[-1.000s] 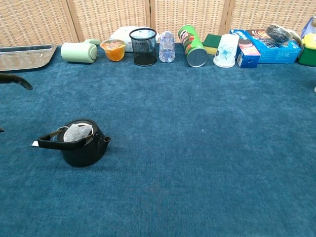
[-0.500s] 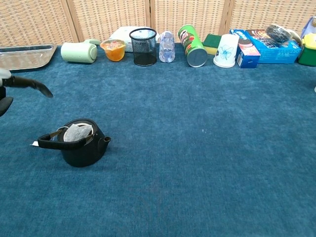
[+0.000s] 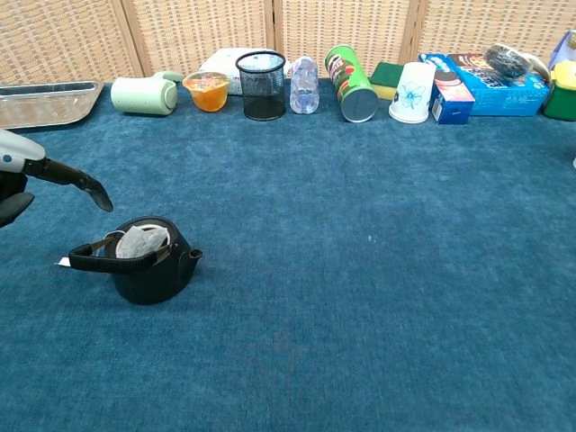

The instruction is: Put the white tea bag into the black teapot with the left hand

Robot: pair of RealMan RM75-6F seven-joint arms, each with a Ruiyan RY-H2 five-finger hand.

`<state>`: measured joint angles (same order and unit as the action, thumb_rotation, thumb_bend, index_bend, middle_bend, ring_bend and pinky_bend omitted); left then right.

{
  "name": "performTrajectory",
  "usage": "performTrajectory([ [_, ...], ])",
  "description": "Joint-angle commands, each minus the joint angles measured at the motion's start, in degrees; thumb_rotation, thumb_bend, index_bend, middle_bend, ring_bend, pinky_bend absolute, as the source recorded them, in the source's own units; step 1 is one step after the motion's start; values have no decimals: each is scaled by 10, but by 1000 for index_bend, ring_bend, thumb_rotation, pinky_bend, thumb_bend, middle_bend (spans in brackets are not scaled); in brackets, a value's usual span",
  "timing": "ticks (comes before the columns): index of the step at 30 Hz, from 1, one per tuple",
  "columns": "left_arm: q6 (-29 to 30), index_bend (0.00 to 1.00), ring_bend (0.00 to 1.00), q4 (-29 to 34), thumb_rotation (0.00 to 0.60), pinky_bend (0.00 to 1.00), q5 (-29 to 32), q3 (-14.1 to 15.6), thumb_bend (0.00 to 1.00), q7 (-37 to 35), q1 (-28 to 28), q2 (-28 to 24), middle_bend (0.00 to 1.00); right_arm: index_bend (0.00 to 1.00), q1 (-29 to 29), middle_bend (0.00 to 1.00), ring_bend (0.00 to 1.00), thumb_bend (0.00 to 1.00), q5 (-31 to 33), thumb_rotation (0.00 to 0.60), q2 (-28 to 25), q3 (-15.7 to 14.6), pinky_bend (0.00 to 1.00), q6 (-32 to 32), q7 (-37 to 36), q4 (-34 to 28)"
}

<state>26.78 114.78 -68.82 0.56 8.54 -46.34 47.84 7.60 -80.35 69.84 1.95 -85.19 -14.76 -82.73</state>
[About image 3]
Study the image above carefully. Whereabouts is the white paper cup blue flower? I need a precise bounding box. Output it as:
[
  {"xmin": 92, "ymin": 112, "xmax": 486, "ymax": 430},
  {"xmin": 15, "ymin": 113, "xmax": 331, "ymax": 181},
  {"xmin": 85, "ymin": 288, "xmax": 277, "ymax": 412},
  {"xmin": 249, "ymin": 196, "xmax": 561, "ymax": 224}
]
[{"xmin": 388, "ymin": 61, "xmax": 437, "ymax": 125}]

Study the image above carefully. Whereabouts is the green yellow sponge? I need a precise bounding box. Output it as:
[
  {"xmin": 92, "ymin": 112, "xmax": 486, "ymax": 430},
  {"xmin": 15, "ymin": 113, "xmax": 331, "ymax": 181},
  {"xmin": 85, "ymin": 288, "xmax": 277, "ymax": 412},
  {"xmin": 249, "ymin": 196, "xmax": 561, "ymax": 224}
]
[{"xmin": 368, "ymin": 61, "xmax": 406, "ymax": 102}]

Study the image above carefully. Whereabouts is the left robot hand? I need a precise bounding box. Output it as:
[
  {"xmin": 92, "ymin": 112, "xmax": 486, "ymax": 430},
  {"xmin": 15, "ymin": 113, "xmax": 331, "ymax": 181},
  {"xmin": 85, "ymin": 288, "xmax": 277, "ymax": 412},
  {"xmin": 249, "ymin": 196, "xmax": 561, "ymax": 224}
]
[{"xmin": 0, "ymin": 129, "xmax": 114, "ymax": 229}]

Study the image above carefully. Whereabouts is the black teapot with handle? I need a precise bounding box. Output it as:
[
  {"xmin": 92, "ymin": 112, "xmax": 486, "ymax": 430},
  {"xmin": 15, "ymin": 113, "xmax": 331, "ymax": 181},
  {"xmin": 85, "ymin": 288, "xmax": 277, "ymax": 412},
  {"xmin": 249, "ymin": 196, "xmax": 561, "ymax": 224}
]
[{"xmin": 67, "ymin": 215, "xmax": 203, "ymax": 306}]

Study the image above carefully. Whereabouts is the large blue cookie box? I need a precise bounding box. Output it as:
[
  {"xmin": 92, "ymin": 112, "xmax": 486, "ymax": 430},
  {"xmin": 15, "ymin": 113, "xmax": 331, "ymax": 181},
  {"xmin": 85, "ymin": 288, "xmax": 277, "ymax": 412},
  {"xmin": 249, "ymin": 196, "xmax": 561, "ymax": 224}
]
[{"xmin": 446, "ymin": 53, "xmax": 551, "ymax": 118}]

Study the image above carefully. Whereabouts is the silver metal tray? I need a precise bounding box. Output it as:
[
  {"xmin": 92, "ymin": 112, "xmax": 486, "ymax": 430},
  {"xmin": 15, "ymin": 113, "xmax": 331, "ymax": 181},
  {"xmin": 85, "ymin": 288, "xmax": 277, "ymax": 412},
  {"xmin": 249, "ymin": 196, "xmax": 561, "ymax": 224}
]
[{"xmin": 0, "ymin": 80, "xmax": 105, "ymax": 131}]

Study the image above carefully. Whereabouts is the clear plastic water bottle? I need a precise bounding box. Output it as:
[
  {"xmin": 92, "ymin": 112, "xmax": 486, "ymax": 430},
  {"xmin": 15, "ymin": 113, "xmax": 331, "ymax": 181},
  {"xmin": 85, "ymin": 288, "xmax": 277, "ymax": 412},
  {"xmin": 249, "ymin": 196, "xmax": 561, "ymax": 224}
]
[{"xmin": 289, "ymin": 55, "xmax": 320, "ymax": 115}]

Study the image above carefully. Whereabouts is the pale green mug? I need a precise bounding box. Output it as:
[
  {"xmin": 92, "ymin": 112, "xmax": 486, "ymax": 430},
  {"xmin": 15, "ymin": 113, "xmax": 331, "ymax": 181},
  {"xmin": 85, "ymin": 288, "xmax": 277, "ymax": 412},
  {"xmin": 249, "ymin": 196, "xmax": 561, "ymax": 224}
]
[{"xmin": 110, "ymin": 70, "xmax": 185, "ymax": 116}]

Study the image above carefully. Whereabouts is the small blue cookie box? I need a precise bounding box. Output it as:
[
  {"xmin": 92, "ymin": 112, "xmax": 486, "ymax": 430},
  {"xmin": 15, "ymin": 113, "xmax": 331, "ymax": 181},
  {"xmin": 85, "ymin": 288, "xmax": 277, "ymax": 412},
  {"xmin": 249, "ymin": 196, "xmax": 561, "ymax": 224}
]
[{"xmin": 418, "ymin": 52, "xmax": 476, "ymax": 126}]

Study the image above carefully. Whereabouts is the green container yellow lid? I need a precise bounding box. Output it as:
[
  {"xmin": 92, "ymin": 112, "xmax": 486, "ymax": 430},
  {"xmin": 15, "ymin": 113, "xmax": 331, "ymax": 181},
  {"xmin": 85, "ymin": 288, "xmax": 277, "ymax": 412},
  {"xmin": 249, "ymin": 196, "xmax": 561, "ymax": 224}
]
[{"xmin": 543, "ymin": 60, "xmax": 576, "ymax": 122}]

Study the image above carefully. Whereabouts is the pyramid tea bag with string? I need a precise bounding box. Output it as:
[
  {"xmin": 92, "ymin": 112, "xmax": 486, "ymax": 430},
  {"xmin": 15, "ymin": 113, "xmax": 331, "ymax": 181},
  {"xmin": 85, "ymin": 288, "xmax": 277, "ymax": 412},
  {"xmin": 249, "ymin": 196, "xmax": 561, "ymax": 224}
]
[{"xmin": 53, "ymin": 225, "xmax": 170, "ymax": 267}]

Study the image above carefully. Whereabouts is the black mesh pen holder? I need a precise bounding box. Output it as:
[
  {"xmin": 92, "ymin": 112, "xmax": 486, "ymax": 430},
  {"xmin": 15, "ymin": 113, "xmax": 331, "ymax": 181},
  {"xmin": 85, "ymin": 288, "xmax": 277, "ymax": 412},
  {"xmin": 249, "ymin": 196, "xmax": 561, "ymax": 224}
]
[{"xmin": 235, "ymin": 50, "xmax": 288, "ymax": 122}]

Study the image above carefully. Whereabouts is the orange jelly cup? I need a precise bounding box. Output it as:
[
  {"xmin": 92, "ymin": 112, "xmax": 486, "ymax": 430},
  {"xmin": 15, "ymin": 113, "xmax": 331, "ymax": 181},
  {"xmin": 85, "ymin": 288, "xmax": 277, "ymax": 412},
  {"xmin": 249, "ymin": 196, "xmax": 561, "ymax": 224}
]
[{"xmin": 182, "ymin": 71, "xmax": 231, "ymax": 113}]

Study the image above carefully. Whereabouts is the green chips can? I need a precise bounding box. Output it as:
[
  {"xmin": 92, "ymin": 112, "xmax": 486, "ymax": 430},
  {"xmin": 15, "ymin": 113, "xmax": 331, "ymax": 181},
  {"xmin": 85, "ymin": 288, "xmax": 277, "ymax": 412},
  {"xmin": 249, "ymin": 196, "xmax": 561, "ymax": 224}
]
[{"xmin": 325, "ymin": 43, "xmax": 380, "ymax": 124}]

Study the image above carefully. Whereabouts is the purple white package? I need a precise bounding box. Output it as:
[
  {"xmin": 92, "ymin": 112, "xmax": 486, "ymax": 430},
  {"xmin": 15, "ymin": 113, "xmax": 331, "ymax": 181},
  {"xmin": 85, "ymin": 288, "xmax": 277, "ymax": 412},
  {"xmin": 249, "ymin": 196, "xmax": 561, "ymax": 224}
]
[{"xmin": 548, "ymin": 29, "xmax": 576, "ymax": 71}]

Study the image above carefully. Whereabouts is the white plastic packet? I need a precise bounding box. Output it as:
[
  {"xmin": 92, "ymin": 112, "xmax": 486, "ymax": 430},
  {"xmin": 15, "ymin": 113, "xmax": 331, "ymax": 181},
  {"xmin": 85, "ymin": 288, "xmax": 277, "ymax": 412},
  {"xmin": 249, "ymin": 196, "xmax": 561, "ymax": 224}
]
[{"xmin": 198, "ymin": 48, "xmax": 293, "ymax": 96}]

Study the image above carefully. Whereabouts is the woven folding screen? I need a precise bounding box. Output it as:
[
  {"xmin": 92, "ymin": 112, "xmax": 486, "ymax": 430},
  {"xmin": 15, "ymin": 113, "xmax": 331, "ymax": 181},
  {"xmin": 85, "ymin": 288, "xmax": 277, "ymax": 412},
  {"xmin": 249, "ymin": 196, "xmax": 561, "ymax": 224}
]
[{"xmin": 0, "ymin": 0, "xmax": 576, "ymax": 86}]

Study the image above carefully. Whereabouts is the blue table cloth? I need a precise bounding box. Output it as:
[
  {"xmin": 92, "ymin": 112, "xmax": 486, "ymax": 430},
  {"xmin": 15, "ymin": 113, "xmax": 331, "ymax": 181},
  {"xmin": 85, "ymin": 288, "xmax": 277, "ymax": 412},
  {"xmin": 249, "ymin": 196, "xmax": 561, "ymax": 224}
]
[{"xmin": 0, "ymin": 76, "xmax": 576, "ymax": 432}]

